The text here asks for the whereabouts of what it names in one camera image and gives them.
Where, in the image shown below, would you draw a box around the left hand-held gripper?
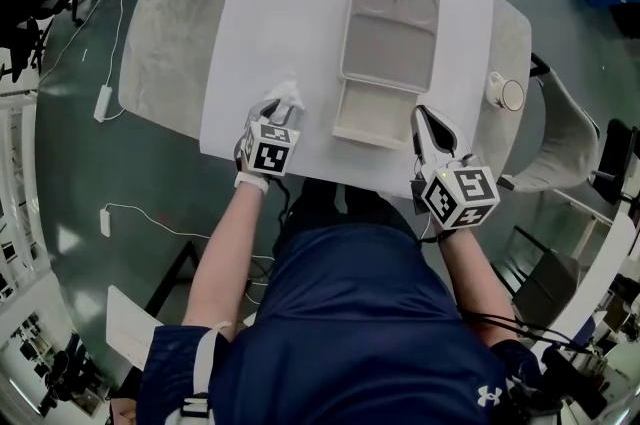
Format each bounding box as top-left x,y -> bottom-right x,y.
238,97 -> 303,178

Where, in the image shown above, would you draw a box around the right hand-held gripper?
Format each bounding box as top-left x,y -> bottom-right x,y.
410,104 -> 502,232

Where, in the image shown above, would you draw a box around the beige compartment tray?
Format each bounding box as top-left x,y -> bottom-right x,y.
330,0 -> 443,151

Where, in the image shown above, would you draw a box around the person's left forearm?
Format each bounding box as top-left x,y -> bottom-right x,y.
181,184 -> 270,343

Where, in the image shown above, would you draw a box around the person's right forearm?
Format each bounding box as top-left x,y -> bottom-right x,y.
431,224 -> 520,350

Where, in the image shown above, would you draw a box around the white wristband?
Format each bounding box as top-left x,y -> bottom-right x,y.
233,170 -> 272,196

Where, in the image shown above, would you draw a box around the white mug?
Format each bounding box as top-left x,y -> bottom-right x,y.
485,70 -> 527,111

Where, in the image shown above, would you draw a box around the black trousers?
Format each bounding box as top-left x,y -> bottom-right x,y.
278,175 -> 422,248

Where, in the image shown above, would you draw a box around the white paper mat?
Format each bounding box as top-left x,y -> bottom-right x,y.
199,0 -> 497,202

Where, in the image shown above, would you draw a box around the light grey shell chair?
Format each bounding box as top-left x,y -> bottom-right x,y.
498,51 -> 602,195

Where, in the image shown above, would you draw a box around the navy blue shirt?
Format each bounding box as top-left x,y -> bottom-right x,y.
136,221 -> 547,425

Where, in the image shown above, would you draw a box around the black bag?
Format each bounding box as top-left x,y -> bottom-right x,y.
610,4 -> 640,40

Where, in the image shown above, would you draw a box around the white shelving unit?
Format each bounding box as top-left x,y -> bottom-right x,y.
0,91 -> 42,305

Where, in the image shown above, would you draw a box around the dark metal-frame chair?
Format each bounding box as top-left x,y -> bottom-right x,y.
493,224 -> 582,330

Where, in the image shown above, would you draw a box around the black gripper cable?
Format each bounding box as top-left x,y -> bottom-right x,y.
418,231 -> 592,355

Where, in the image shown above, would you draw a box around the white shoulder strap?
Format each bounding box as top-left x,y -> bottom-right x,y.
178,320 -> 234,425

